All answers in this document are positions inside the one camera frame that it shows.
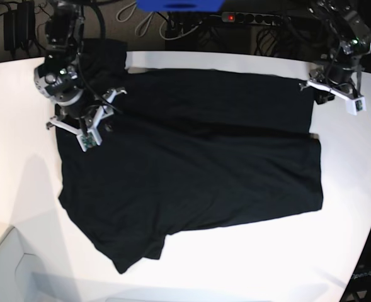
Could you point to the blue box overhead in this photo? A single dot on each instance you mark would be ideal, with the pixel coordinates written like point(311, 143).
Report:
point(180, 5)

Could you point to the black t-shirt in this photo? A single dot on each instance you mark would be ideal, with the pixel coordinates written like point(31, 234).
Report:
point(189, 150)

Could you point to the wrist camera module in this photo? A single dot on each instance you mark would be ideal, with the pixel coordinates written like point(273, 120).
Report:
point(90, 140)
point(356, 105)

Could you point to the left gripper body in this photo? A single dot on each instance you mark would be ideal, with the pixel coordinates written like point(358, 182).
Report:
point(348, 88)

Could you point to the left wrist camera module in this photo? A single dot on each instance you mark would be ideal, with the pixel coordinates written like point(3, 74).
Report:
point(356, 105)

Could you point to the white bin bottom left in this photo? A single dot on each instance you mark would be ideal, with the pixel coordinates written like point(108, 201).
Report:
point(24, 277)

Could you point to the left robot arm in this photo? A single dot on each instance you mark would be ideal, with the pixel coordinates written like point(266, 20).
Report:
point(350, 36)

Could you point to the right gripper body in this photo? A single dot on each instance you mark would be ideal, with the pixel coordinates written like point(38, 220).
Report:
point(90, 121)

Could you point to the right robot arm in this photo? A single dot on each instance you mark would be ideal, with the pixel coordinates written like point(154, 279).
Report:
point(79, 108)

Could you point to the black equipment box left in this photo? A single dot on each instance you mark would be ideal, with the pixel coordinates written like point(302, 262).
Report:
point(19, 26)

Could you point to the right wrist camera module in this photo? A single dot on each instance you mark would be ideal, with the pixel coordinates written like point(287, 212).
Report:
point(90, 140)

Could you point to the black power strip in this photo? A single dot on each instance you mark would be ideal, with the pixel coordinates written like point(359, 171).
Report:
point(251, 18)

